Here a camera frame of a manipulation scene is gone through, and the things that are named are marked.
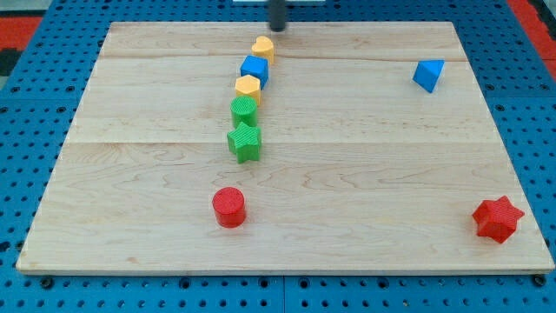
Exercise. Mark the green star block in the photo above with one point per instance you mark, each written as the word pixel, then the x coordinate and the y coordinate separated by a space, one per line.
pixel 245 142

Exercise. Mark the blue triangle block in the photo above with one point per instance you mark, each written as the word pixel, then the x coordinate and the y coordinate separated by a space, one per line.
pixel 427 74

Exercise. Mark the red star block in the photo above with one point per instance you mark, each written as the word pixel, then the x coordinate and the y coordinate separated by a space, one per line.
pixel 497 219

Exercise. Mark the green cylinder block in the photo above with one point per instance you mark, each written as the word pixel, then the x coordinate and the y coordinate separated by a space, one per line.
pixel 244 110

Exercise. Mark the red cylinder block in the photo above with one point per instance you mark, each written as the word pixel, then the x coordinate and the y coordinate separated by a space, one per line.
pixel 229 207

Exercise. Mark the wooden board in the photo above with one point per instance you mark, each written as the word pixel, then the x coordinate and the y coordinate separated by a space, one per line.
pixel 362 172

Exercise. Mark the yellow hexagon block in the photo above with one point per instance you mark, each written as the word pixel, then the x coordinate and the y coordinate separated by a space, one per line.
pixel 248 86

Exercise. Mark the blue cube block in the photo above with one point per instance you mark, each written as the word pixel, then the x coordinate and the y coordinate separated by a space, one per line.
pixel 257 67

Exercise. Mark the yellow heart block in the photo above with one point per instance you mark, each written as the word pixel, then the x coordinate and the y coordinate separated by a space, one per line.
pixel 264 47

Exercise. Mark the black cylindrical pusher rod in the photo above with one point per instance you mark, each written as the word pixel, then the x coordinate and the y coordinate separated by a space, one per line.
pixel 277 15

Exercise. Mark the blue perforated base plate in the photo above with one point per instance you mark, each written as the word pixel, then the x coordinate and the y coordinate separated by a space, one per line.
pixel 41 95

